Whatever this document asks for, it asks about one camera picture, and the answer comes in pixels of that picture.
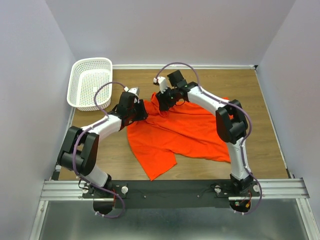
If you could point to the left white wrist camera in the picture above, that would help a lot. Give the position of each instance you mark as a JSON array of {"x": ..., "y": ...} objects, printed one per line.
[{"x": 133, "y": 90}]

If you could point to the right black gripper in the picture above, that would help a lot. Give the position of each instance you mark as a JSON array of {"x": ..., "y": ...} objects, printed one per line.
[{"x": 162, "y": 101}]

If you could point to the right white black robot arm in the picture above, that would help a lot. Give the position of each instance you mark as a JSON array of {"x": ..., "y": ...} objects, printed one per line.
[{"x": 232, "y": 122}]

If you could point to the white perforated plastic basket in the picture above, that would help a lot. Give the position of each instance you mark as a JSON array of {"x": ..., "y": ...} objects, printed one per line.
[{"x": 86, "y": 77}]

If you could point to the aluminium frame rail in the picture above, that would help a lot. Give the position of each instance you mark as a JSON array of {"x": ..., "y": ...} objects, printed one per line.
[{"x": 291, "y": 188}]

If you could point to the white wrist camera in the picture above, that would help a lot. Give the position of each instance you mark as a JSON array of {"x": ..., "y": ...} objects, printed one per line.
[
  {"x": 162, "y": 83},
  {"x": 133, "y": 90}
]

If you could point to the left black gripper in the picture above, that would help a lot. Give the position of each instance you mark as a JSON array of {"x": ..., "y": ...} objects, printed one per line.
[{"x": 143, "y": 114}]

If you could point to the black mounting base plate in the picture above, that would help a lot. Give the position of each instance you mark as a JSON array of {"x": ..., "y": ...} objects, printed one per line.
[{"x": 173, "y": 194}]

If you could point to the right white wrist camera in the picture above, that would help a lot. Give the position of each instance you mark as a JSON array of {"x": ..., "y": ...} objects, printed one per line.
[{"x": 162, "y": 83}]

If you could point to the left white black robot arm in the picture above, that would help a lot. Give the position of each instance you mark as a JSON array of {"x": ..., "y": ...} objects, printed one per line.
[{"x": 79, "y": 149}]

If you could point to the orange t-shirt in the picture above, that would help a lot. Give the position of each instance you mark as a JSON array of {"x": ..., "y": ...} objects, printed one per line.
[{"x": 185, "y": 129}]

